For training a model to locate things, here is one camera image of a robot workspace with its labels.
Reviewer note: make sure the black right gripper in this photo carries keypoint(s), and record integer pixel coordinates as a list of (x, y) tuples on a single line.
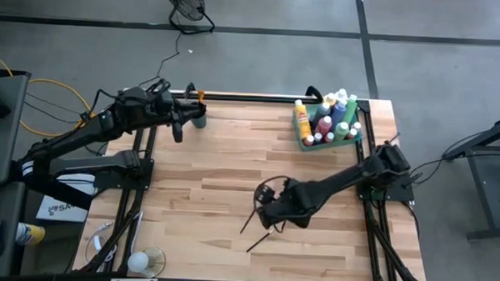
[(291, 204)]

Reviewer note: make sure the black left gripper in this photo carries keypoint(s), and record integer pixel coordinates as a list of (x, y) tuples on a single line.
[(163, 106)]

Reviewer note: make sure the yellow paint bottle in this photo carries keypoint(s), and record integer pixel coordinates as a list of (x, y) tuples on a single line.
[(330, 98), (302, 121)]

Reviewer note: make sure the small pink black striped bottle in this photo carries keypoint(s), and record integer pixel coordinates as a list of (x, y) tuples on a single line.
[(357, 126)]

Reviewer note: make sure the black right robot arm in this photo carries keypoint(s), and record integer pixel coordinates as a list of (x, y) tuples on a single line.
[(357, 177)]

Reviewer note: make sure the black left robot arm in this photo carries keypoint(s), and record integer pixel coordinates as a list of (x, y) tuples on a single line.
[(87, 135)]

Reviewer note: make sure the black paint brush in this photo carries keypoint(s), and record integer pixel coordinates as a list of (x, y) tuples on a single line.
[(260, 241), (248, 221)]

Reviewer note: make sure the dark green cup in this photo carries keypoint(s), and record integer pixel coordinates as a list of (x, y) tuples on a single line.
[(199, 121)]

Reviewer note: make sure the teal plastic bin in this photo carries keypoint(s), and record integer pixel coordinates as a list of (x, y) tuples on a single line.
[(316, 148)]

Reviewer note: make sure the black floor fan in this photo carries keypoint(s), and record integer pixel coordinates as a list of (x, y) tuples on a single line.
[(184, 2)]

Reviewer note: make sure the white round bulb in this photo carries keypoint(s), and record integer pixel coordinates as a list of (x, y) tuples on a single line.
[(137, 262)]

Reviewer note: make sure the black diagonal bar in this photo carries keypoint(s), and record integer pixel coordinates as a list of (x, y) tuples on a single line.
[(56, 192)]

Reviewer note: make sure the white printed paper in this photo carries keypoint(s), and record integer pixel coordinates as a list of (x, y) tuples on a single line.
[(64, 209)]

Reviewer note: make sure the grey side table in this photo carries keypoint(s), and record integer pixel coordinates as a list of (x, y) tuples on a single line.
[(8, 140)]

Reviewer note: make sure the yellow white can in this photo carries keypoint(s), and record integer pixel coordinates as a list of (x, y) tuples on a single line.
[(31, 234)]

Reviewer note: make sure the black metal stand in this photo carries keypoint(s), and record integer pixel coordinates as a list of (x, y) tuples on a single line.
[(485, 199)]

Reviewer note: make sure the black aluminium rig frame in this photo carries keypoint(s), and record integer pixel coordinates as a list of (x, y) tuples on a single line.
[(268, 99)]

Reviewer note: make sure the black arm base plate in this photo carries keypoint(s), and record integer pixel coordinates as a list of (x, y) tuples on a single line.
[(119, 182), (400, 195)]

